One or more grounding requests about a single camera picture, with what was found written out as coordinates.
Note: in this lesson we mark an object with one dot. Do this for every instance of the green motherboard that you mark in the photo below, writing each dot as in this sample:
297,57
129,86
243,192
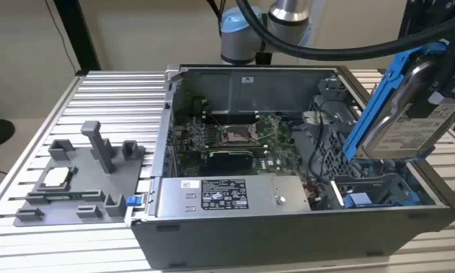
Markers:
280,159

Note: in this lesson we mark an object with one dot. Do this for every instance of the silver power supply unit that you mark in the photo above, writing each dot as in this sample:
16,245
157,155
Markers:
173,199

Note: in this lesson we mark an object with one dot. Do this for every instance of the dark grey PC case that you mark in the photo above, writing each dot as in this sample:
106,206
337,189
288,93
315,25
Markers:
249,241

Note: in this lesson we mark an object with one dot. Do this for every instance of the black frame post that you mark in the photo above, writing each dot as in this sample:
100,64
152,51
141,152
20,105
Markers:
77,37

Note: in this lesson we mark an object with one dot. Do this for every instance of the silver CPU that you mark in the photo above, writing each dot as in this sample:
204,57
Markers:
57,177

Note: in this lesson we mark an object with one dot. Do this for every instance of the white case sticker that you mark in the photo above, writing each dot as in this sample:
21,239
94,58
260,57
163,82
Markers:
247,79

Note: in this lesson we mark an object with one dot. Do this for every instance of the black RAM slot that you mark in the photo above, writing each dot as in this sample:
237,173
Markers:
231,116
235,146

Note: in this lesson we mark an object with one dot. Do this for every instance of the CPU socket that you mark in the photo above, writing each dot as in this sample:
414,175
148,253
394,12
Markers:
236,135

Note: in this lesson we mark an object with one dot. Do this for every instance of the grey parts rack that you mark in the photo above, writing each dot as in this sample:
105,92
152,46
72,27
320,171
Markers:
82,170

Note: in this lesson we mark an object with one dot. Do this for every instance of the perforated metal drive cage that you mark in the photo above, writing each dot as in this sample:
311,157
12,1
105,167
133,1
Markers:
337,113

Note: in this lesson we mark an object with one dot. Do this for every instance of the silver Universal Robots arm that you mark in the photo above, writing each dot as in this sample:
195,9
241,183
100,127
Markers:
239,42

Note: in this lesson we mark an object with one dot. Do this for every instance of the thin metal locking lever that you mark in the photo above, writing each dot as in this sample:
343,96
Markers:
213,118

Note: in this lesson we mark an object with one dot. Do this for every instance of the blue case latch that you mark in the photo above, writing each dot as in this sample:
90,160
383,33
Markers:
132,200

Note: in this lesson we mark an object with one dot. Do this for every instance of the hard disk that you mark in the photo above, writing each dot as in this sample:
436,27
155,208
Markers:
406,128

